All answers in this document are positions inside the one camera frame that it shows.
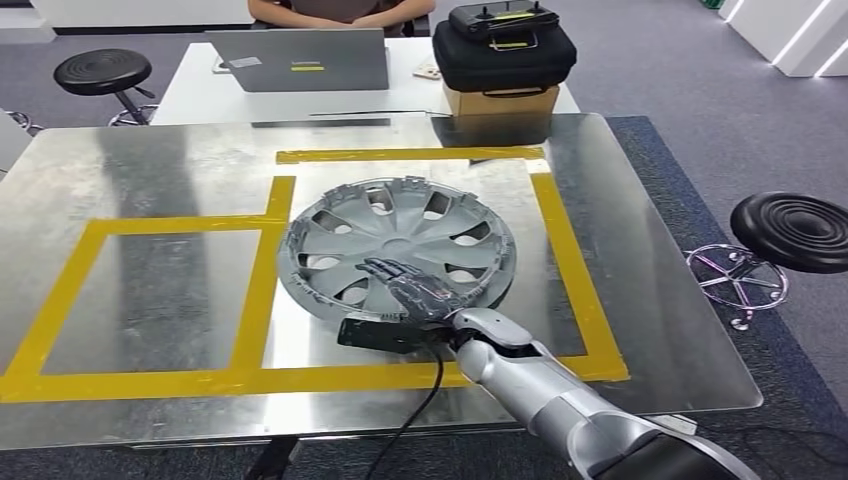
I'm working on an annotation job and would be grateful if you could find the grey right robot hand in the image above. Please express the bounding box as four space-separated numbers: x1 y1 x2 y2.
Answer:
355 256 469 329

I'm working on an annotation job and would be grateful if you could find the grey plastic wheel cover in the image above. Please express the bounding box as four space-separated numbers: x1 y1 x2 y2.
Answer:
276 175 518 326

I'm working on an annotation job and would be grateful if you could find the steel workbench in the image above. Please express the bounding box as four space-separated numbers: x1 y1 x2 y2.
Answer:
0 111 764 458

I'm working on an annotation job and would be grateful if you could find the yellow tape outline on bench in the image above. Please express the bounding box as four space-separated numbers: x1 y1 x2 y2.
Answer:
0 145 631 405

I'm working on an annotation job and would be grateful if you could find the cardboard box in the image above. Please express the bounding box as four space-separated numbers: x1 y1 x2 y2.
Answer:
442 84 561 119

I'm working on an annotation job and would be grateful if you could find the black carrying case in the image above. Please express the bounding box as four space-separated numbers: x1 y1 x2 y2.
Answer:
431 19 579 94

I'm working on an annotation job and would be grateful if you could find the grey laptop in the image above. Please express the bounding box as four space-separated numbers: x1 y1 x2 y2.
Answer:
205 27 391 94

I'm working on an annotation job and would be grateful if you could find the black remote controller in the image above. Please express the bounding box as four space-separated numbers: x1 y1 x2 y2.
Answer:
448 0 561 42

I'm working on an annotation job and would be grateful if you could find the person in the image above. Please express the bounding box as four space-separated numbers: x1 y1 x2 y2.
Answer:
246 0 439 38

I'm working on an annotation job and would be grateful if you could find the white desk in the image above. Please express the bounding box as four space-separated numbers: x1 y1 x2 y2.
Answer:
150 36 582 127

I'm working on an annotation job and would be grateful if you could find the black round stool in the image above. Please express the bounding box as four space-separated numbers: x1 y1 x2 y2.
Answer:
52 47 160 127
685 190 848 333

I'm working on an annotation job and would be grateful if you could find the chrome stool base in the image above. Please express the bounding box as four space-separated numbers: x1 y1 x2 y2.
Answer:
5 110 44 134

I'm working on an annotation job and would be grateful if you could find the white side table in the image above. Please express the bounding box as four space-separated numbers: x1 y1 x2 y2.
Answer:
0 109 33 177

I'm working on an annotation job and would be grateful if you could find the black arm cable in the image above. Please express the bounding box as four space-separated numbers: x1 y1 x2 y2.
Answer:
362 344 446 480

